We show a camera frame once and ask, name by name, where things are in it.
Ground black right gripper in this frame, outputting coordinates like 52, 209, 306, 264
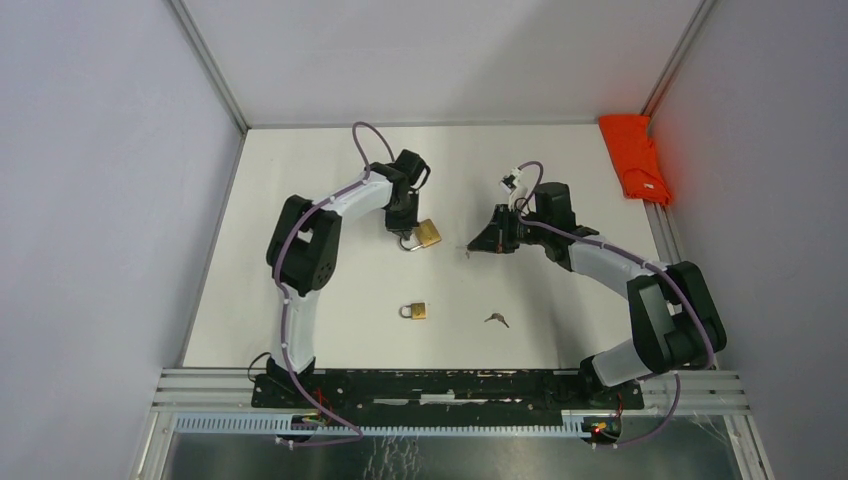
468, 204, 550, 254

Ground large brass padlock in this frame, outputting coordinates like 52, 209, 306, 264
398, 219, 442, 252

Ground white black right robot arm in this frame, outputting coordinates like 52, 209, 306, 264
467, 182, 727, 408

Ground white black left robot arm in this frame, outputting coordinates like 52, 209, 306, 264
266, 150, 431, 408

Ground small keys on table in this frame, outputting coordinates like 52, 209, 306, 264
485, 312, 509, 328

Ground small brass padlock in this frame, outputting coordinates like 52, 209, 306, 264
398, 302, 427, 320

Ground orange folded cloth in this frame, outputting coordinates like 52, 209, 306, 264
598, 114, 674, 207

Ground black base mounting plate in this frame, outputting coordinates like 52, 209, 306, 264
251, 369, 645, 429

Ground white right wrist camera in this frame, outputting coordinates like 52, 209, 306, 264
499, 167, 528, 197

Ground left aluminium corner post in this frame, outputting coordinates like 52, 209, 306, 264
165, 0, 250, 136

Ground aluminium front frame rail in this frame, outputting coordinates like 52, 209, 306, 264
131, 366, 773, 479

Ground aluminium corner frame post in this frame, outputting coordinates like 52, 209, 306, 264
640, 0, 721, 118

